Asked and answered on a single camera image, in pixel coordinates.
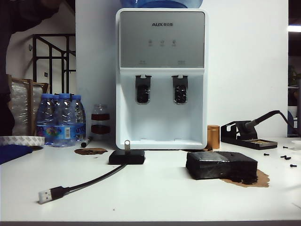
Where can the white tape roll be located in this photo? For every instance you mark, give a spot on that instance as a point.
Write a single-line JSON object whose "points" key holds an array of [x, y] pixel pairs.
{"points": [[23, 140]]}

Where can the silver USB flash drive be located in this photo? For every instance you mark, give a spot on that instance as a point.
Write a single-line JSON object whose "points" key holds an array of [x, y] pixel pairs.
{"points": [[127, 144]]}

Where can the wooden frame with plastic wrap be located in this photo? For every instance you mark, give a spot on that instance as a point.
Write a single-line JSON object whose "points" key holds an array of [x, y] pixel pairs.
{"points": [[29, 106]]}

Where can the black USB hub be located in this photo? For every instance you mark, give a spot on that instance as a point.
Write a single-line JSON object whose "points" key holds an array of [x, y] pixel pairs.
{"points": [[127, 158]]}

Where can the dark clothed person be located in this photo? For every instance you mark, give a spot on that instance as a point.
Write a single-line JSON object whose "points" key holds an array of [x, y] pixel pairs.
{"points": [[4, 70]]}

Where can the white water dispenser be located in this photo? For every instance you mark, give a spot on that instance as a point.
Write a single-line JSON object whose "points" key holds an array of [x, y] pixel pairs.
{"points": [[162, 35]]}

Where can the black marker pen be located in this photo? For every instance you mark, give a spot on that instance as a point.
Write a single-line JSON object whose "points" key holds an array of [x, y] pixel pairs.
{"points": [[84, 143]]}

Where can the black sponge block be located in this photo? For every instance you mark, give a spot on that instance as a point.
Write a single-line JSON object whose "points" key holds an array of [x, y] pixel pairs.
{"points": [[211, 167]]}

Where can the white backdrop board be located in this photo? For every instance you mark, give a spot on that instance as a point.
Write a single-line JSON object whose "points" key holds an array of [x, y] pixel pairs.
{"points": [[235, 58]]}

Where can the copper metal tin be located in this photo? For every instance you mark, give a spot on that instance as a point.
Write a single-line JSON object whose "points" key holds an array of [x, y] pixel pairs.
{"points": [[213, 137]]}

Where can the black soldering iron stand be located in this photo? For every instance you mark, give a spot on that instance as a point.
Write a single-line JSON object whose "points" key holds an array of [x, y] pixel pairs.
{"points": [[250, 136]]}

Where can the black metal railing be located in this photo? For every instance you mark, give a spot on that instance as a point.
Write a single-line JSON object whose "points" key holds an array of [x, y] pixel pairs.
{"points": [[34, 58]]}

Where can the blue cloth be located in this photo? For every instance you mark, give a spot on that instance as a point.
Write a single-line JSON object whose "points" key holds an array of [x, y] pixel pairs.
{"points": [[11, 153]]}

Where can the black dispenser tap lever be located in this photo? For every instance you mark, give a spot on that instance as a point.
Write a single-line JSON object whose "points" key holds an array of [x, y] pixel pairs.
{"points": [[180, 91], [142, 89]]}

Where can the water bottle with barcode label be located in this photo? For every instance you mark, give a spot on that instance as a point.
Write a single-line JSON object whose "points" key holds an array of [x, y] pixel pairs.
{"points": [[64, 117]]}

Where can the clear plastic water bottle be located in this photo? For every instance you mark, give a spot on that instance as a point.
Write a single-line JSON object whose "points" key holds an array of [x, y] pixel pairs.
{"points": [[56, 100], [78, 117], [44, 117]]}

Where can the clear bottle with red bands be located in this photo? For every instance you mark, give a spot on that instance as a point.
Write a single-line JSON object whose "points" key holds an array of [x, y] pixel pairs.
{"points": [[100, 117]]}

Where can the white ceiling light strip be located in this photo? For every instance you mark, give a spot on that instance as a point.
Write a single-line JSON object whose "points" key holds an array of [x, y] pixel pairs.
{"points": [[294, 27]]}

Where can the black soldering iron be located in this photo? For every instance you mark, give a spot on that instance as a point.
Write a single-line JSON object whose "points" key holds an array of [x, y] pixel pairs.
{"points": [[263, 117]]}

